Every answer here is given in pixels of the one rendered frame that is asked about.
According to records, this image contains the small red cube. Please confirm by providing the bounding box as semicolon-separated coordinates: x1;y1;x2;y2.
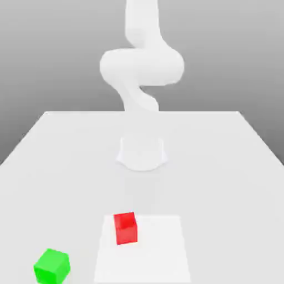
113;211;139;246

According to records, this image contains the small green cube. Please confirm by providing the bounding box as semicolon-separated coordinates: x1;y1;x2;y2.
33;248;71;284

